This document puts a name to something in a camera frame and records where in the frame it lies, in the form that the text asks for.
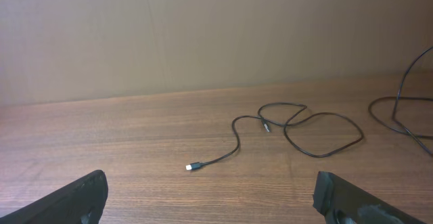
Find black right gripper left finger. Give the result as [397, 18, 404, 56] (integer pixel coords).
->
[1, 170, 108, 224]

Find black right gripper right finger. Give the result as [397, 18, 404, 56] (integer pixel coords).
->
[313, 171, 424, 224]

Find black cable bundle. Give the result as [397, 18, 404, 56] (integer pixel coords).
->
[367, 46, 433, 157]

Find thin black usb cable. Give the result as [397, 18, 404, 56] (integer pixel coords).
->
[185, 102, 365, 171]

